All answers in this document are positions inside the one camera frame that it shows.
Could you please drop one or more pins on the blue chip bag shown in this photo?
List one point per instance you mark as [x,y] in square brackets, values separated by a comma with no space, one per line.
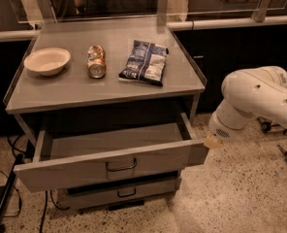
[146,63]

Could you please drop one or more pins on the grey top drawer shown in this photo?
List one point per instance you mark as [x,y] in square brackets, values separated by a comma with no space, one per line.
[112,156]

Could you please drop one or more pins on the white horizontal rail right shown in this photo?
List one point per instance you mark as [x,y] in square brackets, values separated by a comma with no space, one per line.
[224,23]

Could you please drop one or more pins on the black caster wheel far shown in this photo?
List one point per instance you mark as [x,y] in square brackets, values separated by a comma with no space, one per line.
[266,125]

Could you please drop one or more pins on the white horizontal rail left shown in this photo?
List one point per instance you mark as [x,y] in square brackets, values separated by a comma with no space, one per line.
[20,35]

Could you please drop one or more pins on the grey drawer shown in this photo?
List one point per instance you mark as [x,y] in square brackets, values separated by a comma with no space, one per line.
[112,156]
[116,193]

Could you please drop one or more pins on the grey drawer cabinet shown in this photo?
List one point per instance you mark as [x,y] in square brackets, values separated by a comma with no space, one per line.
[73,104]

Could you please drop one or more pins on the crushed golden soda can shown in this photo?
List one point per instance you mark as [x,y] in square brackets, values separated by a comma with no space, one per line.
[96,63]

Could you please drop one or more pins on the white paper bowl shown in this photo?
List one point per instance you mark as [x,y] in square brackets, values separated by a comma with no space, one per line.
[47,62]

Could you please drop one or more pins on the black stand pole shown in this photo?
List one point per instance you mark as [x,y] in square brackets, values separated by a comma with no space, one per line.
[7,188]

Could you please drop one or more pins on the grey bottom drawer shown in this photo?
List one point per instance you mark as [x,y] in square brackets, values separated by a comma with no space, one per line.
[116,193]

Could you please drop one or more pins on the white gripper with vents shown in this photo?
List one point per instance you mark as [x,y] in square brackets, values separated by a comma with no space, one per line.
[218,129]

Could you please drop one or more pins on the white horizontal rail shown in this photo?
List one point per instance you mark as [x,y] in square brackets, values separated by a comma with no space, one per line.
[224,23]
[20,35]

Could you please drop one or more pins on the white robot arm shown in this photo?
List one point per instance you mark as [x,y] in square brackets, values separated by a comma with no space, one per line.
[248,94]

